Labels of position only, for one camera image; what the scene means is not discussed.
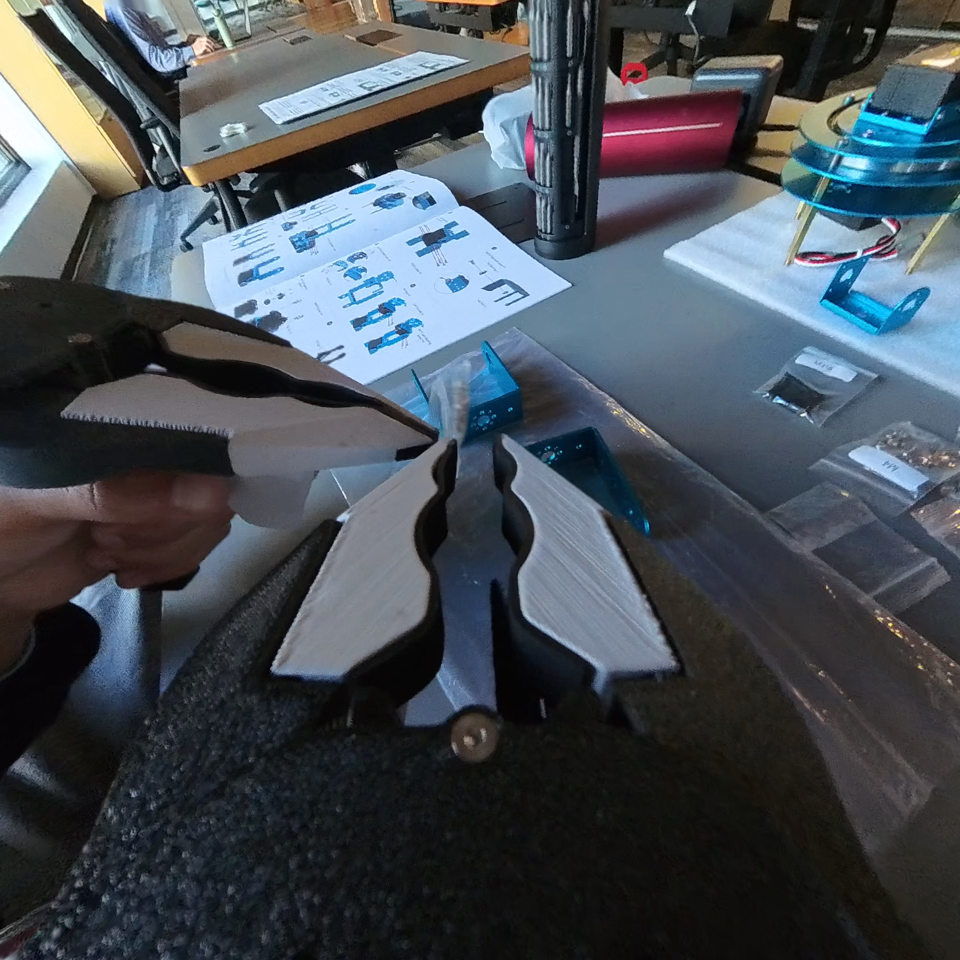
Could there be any shiny blue U bracket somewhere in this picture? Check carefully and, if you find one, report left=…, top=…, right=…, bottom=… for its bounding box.
left=819, top=253, right=933, bottom=336

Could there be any grey box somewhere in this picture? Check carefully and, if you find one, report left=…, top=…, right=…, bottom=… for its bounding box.
left=690, top=54, right=785, bottom=144

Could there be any person's left hand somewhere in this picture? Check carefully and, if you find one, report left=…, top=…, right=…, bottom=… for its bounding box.
left=0, top=474, right=235, bottom=661

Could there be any long blue metal bracket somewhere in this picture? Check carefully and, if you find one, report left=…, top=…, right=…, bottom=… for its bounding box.
left=525, top=426, right=652, bottom=535

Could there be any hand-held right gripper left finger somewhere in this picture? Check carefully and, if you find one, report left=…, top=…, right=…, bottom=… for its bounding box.
left=270, top=438, right=460, bottom=710

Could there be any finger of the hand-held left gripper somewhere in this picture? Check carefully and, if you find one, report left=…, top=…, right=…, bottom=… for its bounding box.
left=62, top=373, right=440, bottom=531
left=146, top=322, right=436, bottom=436

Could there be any dark flat plate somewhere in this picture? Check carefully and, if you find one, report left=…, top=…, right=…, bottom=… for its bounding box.
left=466, top=182, right=543, bottom=245

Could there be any printed paper sheet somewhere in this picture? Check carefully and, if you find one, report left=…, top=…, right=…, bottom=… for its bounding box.
left=258, top=51, right=470, bottom=126

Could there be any red metal tube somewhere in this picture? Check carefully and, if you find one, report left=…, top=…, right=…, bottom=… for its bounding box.
left=523, top=88, right=745, bottom=181

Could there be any black bit holder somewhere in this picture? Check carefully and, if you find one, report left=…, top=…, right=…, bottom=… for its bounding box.
left=527, top=0, right=610, bottom=261

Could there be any small clear nut bag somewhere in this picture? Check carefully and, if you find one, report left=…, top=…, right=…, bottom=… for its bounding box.
left=438, top=358, right=475, bottom=451

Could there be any grey wood-edged desk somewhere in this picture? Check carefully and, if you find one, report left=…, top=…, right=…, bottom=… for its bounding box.
left=178, top=21, right=532, bottom=226

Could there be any white foam sheet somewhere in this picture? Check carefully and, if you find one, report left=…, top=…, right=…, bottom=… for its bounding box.
left=663, top=171, right=960, bottom=402

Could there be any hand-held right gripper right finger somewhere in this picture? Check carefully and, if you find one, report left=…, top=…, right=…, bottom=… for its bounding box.
left=493, top=433, right=684, bottom=705

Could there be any short blue metal bracket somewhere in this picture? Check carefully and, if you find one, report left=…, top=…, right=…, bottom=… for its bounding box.
left=409, top=339, right=524, bottom=445

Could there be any black office chair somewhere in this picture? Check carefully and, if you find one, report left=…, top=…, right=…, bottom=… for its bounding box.
left=22, top=0, right=252, bottom=252

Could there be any pile of small hardware bags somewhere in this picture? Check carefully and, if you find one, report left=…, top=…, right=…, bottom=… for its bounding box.
left=753, top=345, right=960, bottom=616

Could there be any blue robot arm base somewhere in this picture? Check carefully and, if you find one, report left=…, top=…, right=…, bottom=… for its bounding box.
left=780, top=43, right=960, bottom=275

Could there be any large clear plastic bag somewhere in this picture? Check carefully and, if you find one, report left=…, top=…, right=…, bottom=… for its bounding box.
left=330, top=326, right=960, bottom=871

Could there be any instruction booklet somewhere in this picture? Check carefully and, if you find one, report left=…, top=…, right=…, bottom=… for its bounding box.
left=201, top=168, right=573, bottom=385

